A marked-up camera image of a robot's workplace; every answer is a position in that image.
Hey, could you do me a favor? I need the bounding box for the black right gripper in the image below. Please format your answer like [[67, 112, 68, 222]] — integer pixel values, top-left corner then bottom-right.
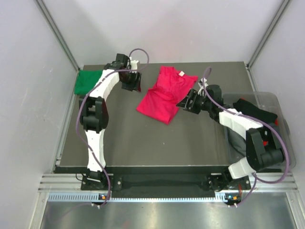
[[176, 90, 212, 115]]

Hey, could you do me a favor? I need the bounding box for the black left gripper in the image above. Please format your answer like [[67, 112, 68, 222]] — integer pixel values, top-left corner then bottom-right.
[[120, 70, 141, 93]]

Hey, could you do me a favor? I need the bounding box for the pink t-shirt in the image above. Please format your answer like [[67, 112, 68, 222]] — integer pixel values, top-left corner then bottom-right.
[[136, 66, 198, 125]]

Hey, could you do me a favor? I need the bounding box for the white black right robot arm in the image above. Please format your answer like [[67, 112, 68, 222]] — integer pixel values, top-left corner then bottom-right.
[[177, 84, 289, 189]]

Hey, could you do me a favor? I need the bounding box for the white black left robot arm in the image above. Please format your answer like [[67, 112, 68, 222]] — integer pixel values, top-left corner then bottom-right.
[[77, 53, 141, 190]]

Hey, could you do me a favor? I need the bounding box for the folded green t-shirt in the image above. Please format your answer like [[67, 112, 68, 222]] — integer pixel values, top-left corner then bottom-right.
[[74, 70, 102, 95]]

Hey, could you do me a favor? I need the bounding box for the black t-shirt in bin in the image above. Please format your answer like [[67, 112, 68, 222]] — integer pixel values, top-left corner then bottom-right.
[[233, 99, 278, 124]]

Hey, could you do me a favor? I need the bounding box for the grey t-shirt in bin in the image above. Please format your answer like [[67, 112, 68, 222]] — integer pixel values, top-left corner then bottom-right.
[[226, 127, 246, 156]]

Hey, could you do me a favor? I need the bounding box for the clear plastic storage bin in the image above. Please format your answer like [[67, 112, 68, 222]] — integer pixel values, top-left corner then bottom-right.
[[223, 92, 296, 169]]

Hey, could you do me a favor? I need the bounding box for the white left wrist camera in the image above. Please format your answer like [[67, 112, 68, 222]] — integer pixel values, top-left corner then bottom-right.
[[129, 57, 140, 70]]

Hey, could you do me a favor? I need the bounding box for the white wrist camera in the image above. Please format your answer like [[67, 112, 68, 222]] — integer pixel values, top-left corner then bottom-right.
[[129, 57, 140, 70], [198, 78, 208, 91]]

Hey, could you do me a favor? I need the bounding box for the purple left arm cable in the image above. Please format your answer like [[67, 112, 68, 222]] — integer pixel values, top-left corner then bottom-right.
[[75, 48, 150, 207]]

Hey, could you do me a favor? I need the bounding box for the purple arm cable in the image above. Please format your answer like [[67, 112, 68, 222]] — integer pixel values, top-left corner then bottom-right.
[[202, 66, 293, 208], [75, 48, 150, 207]]

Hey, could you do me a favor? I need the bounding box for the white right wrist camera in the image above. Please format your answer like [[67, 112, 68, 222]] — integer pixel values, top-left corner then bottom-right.
[[198, 78, 208, 91]]

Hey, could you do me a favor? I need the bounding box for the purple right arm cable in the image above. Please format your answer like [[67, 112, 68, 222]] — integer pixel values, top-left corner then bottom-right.
[[202, 66, 293, 208]]

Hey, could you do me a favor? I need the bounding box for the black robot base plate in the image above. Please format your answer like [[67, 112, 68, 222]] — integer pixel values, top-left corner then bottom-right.
[[81, 166, 251, 198]]

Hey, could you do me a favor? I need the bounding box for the left aluminium corner post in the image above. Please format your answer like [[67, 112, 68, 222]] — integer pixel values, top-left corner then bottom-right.
[[34, 0, 80, 71]]

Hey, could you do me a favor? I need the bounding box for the aluminium corner post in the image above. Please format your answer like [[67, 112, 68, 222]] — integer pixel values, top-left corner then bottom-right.
[[34, 0, 80, 71], [246, 0, 291, 71]]

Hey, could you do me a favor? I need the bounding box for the aluminium front frame rail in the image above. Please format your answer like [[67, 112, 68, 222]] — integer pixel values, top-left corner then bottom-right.
[[38, 173, 300, 193]]

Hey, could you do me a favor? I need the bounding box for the right aluminium corner post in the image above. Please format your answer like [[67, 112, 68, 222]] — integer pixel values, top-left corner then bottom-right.
[[246, 0, 291, 71]]

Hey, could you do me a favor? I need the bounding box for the grey slotted cable duct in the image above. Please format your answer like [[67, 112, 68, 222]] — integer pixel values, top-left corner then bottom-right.
[[47, 192, 241, 203]]

